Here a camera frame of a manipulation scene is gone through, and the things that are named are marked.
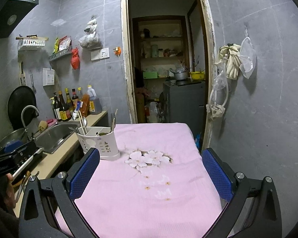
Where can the white hanging paper box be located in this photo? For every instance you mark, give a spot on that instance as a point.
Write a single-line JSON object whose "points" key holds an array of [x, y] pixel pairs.
{"points": [[48, 77]]}

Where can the person's left forearm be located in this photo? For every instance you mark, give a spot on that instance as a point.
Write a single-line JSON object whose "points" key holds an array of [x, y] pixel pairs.
{"points": [[0, 219]]}

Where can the beige kitchen counter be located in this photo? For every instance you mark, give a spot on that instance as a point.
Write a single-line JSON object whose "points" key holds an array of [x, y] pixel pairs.
{"points": [[54, 161]]}

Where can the yellow sponge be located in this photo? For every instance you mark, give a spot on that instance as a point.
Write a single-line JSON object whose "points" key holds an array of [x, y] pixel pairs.
{"points": [[42, 126]]}

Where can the white wall switch panel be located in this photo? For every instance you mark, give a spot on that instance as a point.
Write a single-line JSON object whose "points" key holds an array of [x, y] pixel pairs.
{"points": [[99, 54]]}

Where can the metal faucet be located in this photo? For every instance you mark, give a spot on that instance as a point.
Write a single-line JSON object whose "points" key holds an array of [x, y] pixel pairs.
{"points": [[22, 119]]}

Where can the green yellow seasoning packet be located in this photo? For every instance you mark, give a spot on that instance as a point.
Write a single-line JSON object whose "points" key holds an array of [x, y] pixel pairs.
{"points": [[55, 45]]}

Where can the white wall basket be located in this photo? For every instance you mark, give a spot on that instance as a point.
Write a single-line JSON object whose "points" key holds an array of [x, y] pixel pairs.
{"points": [[31, 43]]}

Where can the hanging metal peeler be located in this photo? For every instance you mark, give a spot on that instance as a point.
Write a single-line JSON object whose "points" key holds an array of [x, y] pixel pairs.
{"points": [[32, 79]]}

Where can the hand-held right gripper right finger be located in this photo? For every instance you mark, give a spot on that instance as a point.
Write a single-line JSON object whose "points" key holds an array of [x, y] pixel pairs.
{"points": [[217, 176]]}

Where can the white plastic utensil holder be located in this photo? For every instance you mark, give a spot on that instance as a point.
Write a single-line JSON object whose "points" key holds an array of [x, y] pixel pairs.
{"points": [[106, 143]]}

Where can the red plastic bag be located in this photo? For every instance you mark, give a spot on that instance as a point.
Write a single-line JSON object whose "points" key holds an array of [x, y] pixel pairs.
{"points": [[75, 59]]}

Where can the worn door frame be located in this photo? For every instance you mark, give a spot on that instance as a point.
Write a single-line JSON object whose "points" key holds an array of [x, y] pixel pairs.
{"points": [[124, 54]]}

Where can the white jar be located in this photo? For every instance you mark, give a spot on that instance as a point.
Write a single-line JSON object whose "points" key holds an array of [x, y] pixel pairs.
{"points": [[161, 53]]}

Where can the hanging wooden board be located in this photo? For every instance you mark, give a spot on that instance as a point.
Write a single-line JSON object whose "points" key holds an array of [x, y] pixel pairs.
{"points": [[22, 75]]}

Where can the orange seasoning bag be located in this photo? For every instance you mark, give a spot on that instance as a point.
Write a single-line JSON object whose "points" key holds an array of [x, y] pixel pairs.
{"points": [[85, 107]]}

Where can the yellow bowl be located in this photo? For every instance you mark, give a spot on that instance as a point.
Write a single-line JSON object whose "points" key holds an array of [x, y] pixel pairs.
{"points": [[197, 76]]}

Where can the grey cabinet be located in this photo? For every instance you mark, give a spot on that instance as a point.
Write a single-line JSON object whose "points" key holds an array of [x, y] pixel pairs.
{"points": [[186, 104]]}

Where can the black frying pan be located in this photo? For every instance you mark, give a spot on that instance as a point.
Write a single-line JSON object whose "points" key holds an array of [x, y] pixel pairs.
{"points": [[21, 101]]}

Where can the wooden shelf unit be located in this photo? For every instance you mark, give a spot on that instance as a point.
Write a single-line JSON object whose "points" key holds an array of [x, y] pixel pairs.
{"points": [[161, 38]]}

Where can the blue dish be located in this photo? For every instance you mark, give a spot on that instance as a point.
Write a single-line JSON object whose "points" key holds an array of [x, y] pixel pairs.
{"points": [[13, 146]]}

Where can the green jar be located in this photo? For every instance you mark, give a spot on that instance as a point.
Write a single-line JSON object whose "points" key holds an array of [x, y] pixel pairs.
{"points": [[154, 51]]}

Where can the cream rubber gloves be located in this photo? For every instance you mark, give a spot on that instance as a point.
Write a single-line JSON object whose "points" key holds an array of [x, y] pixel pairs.
{"points": [[232, 62]]}

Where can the grey wall shelf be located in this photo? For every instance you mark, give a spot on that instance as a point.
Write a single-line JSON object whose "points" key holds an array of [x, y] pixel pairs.
{"points": [[59, 54]]}

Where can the clear bag of dried goods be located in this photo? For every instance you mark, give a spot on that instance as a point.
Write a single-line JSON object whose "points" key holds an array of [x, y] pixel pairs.
{"points": [[90, 41]]}

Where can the black range hood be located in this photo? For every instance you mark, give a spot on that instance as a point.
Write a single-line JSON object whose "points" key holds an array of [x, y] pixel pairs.
{"points": [[7, 19]]}

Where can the large dark vinegar jug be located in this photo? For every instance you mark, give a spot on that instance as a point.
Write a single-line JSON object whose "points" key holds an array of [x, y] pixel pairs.
{"points": [[94, 105]]}

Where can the red seasoning packet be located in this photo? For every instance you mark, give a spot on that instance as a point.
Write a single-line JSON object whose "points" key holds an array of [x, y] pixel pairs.
{"points": [[65, 44]]}

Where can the tall bottle with yellow cap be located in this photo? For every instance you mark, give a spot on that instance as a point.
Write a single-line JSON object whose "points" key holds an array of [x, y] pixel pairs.
{"points": [[69, 104]]}

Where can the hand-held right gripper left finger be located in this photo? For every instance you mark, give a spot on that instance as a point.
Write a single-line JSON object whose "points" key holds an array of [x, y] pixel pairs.
{"points": [[85, 173]]}

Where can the clear bottle with yellow cap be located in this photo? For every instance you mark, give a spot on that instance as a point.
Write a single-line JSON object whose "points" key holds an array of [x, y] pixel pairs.
{"points": [[80, 94]]}

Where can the metal cooking pot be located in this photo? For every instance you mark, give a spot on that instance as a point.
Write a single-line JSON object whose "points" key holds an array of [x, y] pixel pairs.
{"points": [[180, 75]]}

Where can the person's left hand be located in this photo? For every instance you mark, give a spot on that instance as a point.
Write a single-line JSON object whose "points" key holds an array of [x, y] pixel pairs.
{"points": [[10, 191]]}

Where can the green box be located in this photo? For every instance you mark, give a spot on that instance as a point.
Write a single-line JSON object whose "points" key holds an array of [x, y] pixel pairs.
{"points": [[150, 75]]}

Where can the pink floral cloth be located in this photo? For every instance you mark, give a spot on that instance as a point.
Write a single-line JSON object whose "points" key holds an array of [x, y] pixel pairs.
{"points": [[144, 203]]}

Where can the blue white packet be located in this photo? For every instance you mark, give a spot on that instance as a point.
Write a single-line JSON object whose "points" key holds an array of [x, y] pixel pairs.
{"points": [[77, 114]]}

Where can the pink soap dish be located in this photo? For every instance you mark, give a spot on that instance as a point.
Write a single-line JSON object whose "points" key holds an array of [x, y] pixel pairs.
{"points": [[51, 121]]}

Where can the orange plug adapter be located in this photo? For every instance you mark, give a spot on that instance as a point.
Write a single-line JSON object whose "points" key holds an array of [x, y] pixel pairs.
{"points": [[117, 51]]}

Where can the metal basin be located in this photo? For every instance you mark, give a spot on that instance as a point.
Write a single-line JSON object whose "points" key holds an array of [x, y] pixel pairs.
{"points": [[1, 137]]}

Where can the knotted cream rag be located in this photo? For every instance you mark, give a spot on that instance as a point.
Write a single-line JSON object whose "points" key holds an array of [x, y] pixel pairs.
{"points": [[216, 111]]}

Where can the stainless steel sink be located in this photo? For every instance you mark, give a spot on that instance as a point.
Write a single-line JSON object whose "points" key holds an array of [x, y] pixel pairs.
{"points": [[54, 135]]}

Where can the clear plastic bag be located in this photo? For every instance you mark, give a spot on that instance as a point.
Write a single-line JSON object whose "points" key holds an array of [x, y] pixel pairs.
{"points": [[221, 79]]}

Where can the sauce bottle with dark cap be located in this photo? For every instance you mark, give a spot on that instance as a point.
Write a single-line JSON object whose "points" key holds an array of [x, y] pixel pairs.
{"points": [[75, 98]]}

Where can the small white plastic bag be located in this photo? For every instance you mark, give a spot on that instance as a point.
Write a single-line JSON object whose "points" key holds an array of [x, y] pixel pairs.
{"points": [[91, 26]]}

